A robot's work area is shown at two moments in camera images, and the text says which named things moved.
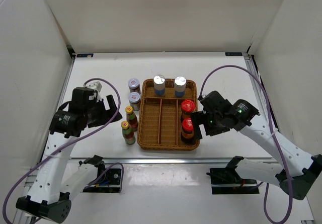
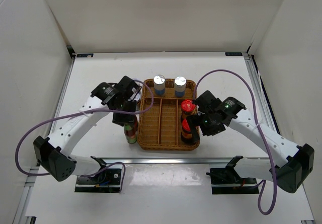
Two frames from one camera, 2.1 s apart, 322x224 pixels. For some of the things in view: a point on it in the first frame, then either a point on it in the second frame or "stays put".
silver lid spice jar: [180, 83] stays put
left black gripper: [109, 113] to [120, 121]
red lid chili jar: [187, 107] stays put
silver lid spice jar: [159, 85] stays put
